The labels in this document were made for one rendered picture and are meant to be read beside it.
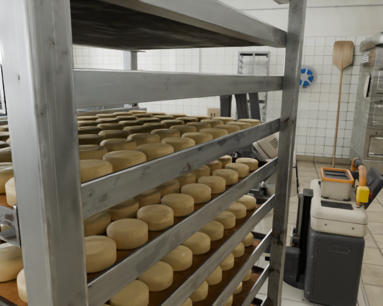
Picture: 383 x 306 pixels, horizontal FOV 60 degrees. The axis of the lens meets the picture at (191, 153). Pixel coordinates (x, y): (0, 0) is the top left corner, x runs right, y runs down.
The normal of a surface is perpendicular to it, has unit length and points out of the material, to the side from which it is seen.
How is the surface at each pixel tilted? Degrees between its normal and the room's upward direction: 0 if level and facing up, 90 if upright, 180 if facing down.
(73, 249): 90
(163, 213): 0
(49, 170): 90
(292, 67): 90
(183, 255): 0
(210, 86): 90
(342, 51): 80
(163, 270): 0
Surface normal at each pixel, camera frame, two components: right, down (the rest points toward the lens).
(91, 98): 0.86, 0.12
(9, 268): 0.51, 0.20
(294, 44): -0.51, 0.18
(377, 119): -0.26, 0.21
